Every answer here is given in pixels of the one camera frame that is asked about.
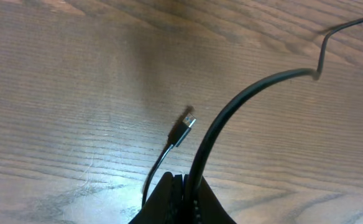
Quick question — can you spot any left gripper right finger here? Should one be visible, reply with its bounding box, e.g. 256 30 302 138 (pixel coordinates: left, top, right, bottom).
193 178 236 224

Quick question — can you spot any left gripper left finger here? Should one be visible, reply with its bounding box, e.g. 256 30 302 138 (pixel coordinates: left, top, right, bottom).
129 172 183 224

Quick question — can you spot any black USB cable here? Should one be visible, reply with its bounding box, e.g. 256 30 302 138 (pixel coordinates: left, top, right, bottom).
141 105 197 208
184 12 363 224

